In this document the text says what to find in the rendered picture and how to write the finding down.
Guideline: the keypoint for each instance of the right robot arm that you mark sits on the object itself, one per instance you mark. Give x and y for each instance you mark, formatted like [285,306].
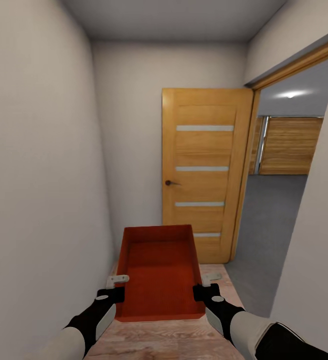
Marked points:
[255,337]

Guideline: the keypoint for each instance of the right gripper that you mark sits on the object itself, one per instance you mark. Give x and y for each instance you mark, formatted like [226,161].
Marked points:
[200,291]

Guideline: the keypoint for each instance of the garage door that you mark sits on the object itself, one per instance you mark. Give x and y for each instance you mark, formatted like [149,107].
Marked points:
[289,145]

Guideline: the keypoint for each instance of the storage box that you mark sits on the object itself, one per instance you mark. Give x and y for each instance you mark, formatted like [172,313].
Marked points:
[163,267]

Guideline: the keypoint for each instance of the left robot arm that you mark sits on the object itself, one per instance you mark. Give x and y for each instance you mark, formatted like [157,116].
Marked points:
[74,341]

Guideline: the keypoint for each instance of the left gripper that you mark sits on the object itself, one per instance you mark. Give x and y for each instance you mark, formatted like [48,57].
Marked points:
[119,293]

